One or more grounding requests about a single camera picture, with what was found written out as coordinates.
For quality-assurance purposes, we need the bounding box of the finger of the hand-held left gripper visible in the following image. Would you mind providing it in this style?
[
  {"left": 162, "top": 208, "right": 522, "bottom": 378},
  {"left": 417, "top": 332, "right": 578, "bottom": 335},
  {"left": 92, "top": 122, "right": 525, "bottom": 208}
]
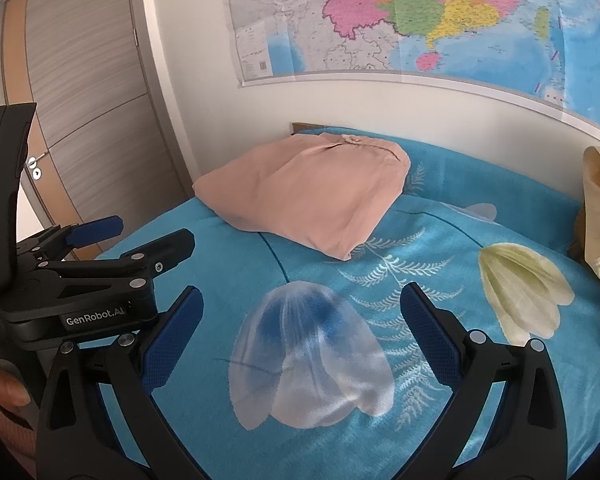
[
  {"left": 16, "top": 215, "right": 123, "bottom": 261},
  {"left": 37, "top": 228, "right": 196, "bottom": 291}
]

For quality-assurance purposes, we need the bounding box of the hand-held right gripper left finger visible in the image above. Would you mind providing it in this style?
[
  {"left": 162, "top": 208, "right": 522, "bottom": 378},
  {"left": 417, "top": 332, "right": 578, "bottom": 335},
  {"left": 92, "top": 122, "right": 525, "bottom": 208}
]
[{"left": 36, "top": 285, "right": 221, "bottom": 480}]

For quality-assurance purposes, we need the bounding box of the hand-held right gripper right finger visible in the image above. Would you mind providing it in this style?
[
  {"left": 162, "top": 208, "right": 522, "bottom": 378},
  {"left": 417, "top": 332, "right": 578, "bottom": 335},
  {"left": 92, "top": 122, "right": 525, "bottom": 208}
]
[{"left": 400, "top": 282, "right": 568, "bottom": 480}]

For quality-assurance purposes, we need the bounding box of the pink jacket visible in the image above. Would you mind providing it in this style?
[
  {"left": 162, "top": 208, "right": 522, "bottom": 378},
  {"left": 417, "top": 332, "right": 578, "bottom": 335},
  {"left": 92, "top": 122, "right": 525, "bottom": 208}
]
[{"left": 192, "top": 131, "right": 412, "bottom": 262}]

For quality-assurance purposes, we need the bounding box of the person's left hand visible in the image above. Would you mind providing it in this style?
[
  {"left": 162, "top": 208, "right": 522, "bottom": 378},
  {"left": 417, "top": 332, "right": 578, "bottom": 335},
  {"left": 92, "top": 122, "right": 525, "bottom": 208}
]
[{"left": 0, "top": 355, "right": 33, "bottom": 411}]

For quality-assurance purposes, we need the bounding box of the blue floral bed sheet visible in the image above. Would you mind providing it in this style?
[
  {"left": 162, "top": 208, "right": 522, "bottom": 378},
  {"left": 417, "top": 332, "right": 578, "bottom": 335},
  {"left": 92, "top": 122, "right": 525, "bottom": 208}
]
[{"left": 95, "top": 127, "right": 600, "bottom": 480}]

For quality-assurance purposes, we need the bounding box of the grey wooden door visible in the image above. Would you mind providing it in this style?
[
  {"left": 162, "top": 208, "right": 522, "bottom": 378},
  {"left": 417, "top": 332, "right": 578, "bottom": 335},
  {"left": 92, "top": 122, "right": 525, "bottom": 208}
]
[{"left": 0, "top": 0, "right": 196, "bottom": 261}]

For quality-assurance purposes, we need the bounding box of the brown garment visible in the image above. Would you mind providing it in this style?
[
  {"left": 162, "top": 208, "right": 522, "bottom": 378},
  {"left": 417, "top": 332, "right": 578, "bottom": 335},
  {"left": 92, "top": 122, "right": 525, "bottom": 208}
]
[{"left": 567, "top": 207, "right": 588, "bottom": 261}]

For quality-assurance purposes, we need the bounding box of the wooden bed frame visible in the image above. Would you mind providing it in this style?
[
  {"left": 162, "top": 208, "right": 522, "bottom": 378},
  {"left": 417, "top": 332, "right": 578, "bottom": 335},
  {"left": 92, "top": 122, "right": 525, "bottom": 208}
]
[{"left": 290, "top": 121, "right": 331, "bottom": 136}]

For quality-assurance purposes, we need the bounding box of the colourful wall map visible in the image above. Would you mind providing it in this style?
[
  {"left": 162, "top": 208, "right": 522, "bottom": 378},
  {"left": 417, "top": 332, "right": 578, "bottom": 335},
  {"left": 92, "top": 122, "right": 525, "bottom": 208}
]
[{"left": 222, "top": 0, "right": 600, "bottom": 133}]

